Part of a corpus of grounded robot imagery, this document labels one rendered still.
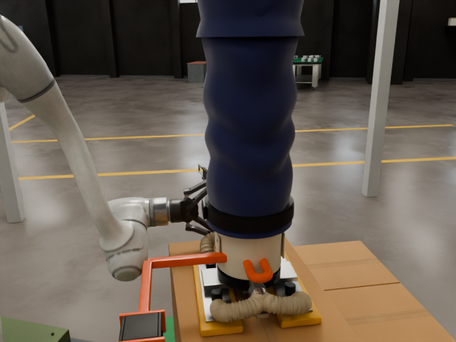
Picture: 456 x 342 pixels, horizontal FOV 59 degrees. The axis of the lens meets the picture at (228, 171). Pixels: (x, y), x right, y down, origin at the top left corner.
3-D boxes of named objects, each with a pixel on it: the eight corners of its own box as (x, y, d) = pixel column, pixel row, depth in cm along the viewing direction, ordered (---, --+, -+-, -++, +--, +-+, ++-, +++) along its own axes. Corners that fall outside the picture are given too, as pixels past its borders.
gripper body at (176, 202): (167, 194, 131) (197, 192, 132) (169, 218, 134) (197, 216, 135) (168, 203, 124) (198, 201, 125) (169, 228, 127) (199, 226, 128)
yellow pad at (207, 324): (243, 333, 94) (243, 315, 93) (200, 338, 93) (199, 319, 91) (224, 258, 126) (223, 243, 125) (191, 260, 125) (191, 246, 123)
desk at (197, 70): (214, 79, 1558) (213, 61, 1537) (204, 82, 1444) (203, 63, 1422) (197, 79, 1572) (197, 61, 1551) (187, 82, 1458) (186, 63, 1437)
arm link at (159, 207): (152, 219, 134) (170, 218, 135) (151, 232, 125) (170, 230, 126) (150, 193, 131) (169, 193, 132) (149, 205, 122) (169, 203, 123)
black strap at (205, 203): (305, 229, 95) (307, 214, 93) (206, 237, 92) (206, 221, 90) (280, 194, 116) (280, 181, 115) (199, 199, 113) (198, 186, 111)
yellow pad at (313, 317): (321, 324, 97) (323, 307, 95) (281, 329, 95) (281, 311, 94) (283, 253, 129) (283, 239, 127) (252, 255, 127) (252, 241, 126)
